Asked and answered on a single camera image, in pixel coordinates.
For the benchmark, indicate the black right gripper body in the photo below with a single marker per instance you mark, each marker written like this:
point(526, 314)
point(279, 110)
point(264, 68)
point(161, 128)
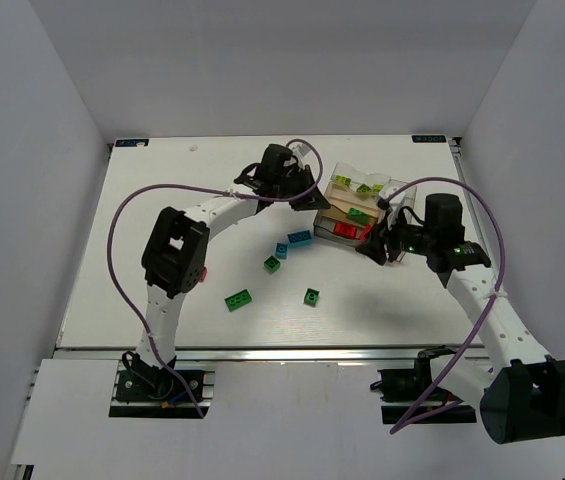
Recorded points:
point(390, 241)

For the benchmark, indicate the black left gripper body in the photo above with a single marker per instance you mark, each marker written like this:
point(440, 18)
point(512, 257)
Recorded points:
point(300, 185)

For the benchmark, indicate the red curved lego piece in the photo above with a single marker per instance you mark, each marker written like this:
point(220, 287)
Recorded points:
point(365, 232)

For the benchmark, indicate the red long lego brick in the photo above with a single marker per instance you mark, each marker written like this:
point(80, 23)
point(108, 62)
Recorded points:
point(345, 230)

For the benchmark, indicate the lime sloped lego brick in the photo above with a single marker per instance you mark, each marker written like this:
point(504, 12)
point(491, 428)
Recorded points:
point(363, 189)

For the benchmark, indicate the green small lego brick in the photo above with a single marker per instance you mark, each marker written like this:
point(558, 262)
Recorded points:
point(272, 264)
point(311, 297)

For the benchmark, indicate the green long lego brick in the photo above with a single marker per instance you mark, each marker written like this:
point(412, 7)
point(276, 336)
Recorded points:
point(238, 300)

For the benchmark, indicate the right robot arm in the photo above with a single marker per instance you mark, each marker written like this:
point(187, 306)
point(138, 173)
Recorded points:
point(521, 396)

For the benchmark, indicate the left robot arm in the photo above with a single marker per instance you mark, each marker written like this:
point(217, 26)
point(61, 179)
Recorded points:
point(175, 253)

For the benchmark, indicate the grey wavy container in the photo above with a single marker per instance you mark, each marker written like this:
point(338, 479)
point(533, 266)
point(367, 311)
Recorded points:
point(323, 227)

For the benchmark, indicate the orange wavy container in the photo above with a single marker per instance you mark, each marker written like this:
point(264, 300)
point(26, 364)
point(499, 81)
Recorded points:
point(343, 199)

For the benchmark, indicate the clear wavy container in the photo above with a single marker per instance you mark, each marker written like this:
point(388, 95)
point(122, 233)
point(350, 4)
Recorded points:
point(357, 178)

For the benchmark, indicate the blue long lego brick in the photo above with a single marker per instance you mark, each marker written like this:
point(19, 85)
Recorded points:
point(299, 238)

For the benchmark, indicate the blue small lego brick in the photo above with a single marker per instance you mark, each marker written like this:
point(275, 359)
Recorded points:
point(281, 250)

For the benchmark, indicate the blue table label right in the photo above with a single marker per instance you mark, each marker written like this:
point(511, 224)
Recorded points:
point(428, 138)

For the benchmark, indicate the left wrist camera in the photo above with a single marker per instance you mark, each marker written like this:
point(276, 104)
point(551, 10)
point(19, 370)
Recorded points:
point(300, 150)

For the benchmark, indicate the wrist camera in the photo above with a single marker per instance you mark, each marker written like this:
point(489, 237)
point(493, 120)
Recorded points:
point(300, 150)
point(389, 197)

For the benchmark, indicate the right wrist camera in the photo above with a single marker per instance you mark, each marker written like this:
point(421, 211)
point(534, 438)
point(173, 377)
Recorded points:
point(389, 197)

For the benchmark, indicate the aluminium table rail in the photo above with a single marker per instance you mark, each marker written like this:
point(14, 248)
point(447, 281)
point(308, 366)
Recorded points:
point(270, 354)

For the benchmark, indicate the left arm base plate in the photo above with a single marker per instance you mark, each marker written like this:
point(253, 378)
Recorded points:
point(133, 398)

